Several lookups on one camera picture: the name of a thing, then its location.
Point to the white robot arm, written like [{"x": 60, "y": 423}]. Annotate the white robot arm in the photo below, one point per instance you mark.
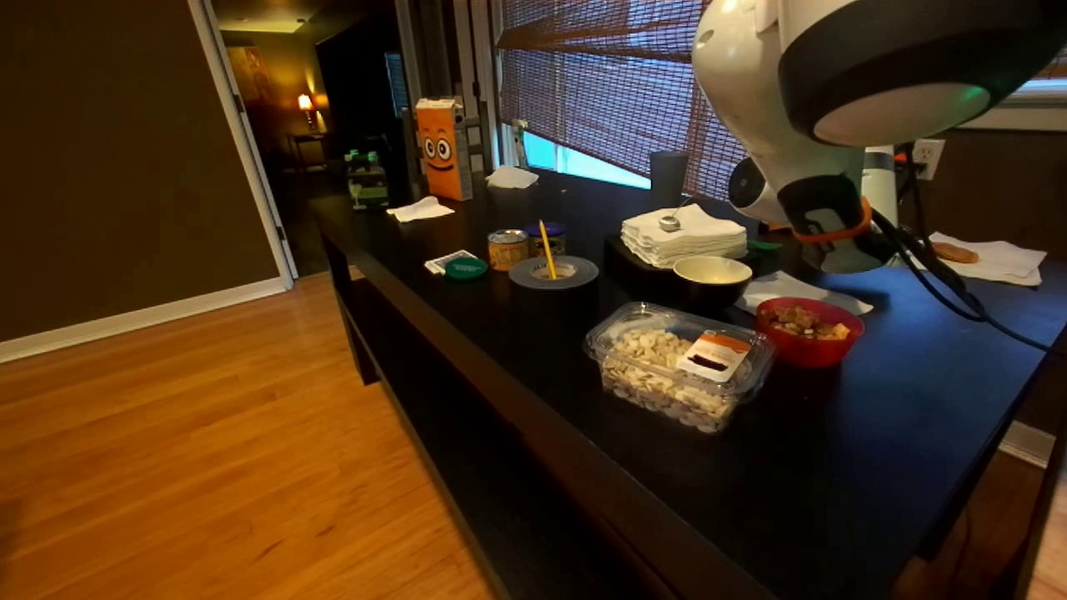
[{"x": 844, "y": 77}]

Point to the grey round plate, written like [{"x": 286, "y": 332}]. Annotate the grey round plate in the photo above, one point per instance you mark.
[{"x": 578, "y": 274}]

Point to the wooden stick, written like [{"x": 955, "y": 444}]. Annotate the wooden stick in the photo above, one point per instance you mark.
[{"x": 546, "y": 251}]

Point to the small tin can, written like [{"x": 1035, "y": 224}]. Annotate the small tin can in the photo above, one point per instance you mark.
[{"x": 509, "y": 251}]

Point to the green round lid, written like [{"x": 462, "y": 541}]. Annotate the green round lid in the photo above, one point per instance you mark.
[{"x": 469, "y": 273}]

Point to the small white card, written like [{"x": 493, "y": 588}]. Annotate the small white card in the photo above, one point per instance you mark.
[{"x": 440, "y": 263}]

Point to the black tray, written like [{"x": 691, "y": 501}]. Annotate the black tray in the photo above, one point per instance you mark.
[{"x": 636, "y": 273}]

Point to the clear plastic food container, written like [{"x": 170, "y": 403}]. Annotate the clear plastic food container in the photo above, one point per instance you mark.
[{"x": 653, "y": 371}]

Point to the small folded white napkin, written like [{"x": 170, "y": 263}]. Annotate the small folded white napkin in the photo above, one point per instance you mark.
[{"x": 420, "y": 209}]

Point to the stack of white napkins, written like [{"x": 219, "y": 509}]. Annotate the stack of white napkins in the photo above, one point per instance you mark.
[{"x": 693, "y": 241}]

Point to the orange carton with face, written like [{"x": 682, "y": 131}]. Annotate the orange carton with face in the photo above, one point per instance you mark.
[{"x": 440, "y": 152}]

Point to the black bowl white inside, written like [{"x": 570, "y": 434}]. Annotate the black bowl white inside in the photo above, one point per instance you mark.
[{"x": 712, "y": 278}]

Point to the dark cup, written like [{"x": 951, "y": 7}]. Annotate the dark cup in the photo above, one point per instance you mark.
[{"x": 668, "y": 171}]

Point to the large bamboo window blind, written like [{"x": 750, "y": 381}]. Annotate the large bamboo window blind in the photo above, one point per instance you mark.
[{"x": 622, "y": 87}]

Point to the flat white napkin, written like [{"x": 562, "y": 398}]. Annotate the flat white napkin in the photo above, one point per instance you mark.
[{"x": 776, "y": 289}]

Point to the red bowl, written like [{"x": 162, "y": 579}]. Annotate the red bowl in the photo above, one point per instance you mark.
[{"x": 807, "y": 341}]

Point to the brown cookie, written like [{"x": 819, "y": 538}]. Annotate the brown cookie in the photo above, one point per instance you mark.
[{"x": 955, "y": 255}]

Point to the white napkin under cookie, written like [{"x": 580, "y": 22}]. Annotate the white napkin under cookie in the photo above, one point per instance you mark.
[{"x": 1004, "y": 265}]

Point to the glowing wall lamp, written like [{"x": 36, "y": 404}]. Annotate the glowing wall lamp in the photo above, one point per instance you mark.
[{"x": 303, "y": 101}]

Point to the white door frame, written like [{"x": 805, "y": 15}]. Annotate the white door frame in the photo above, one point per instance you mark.
[{"x": 252, "y": 168}]

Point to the white wall outlet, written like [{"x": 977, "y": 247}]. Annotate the white wall outlet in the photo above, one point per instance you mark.
[{"x": 927, "y": 154}]

